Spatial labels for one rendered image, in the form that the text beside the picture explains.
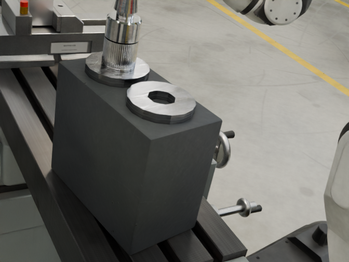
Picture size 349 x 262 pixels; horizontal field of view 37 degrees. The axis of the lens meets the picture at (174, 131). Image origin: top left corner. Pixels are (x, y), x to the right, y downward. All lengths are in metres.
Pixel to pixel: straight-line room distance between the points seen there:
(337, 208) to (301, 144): 2.07
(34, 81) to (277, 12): 0.51
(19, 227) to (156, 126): 0.64
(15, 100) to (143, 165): 0.46
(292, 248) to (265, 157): 1.49
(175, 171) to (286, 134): 2.43
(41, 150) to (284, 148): 2.17
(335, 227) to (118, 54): 0.54
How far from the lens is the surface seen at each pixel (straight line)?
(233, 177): 2.56
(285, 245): 1.34
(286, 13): 1.10
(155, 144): 0.60
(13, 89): 1.06
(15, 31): 1.13
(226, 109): 3.16
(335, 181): 0.93
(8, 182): 1.09
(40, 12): 1.16
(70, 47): 1.18
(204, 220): 0.79
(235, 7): 1.12
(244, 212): 1.53
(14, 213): 1.17
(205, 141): 0.67
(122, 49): 0.70
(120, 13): 0.69
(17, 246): 1.25
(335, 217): 0.99
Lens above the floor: 1.43
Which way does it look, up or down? 31 degrees down
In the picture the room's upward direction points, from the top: 12 degrees clockwise
